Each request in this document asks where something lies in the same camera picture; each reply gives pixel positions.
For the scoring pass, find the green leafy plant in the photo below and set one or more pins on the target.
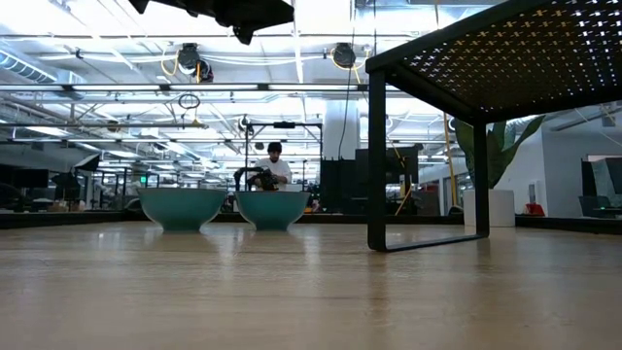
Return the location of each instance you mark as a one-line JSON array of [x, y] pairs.
[[500, 150]]

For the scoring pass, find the small red object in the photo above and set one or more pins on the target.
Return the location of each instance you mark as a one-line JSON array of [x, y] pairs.
[[534, 210]]

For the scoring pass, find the person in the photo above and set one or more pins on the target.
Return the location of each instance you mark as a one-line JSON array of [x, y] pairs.
[[279, 167]]

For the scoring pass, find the white plant pot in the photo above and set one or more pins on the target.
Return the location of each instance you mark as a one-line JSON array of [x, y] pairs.
[[500, 209]]

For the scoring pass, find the black background station frame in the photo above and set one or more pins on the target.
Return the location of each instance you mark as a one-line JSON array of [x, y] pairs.
[[284, 125]]

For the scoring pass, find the black background robot arm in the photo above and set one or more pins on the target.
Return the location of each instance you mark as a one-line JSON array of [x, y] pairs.
[[265, 180]]

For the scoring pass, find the blue patterned teal bowl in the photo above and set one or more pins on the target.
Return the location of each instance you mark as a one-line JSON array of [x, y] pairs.
[[181, 208], [272, 209]]

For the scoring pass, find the dark screen panel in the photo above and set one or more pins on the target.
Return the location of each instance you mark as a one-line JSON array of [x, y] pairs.
[[602, 185]]

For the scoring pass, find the black background cabinet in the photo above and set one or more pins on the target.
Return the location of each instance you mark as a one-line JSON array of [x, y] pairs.
[[340, 180]]

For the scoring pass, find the black perforated metal rack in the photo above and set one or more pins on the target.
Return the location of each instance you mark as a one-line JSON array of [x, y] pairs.
[[376, 146]]

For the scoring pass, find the black aluminium table frame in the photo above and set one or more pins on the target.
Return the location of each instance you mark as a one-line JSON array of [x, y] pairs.
[[48, 219]]

